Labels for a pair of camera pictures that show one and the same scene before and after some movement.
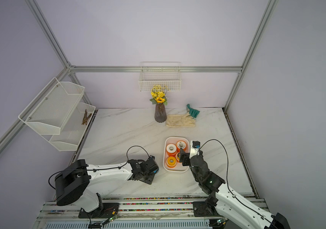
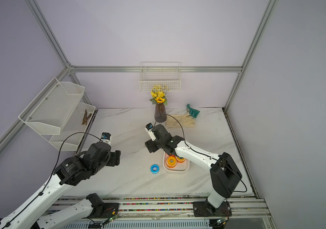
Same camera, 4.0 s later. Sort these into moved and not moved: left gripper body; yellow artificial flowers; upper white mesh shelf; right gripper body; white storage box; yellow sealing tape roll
Moved: left gripper body; right gripper body
Not moved: yellow sealing tape roll; white storage box; yellow artificial flowers; upper white mesh shelf
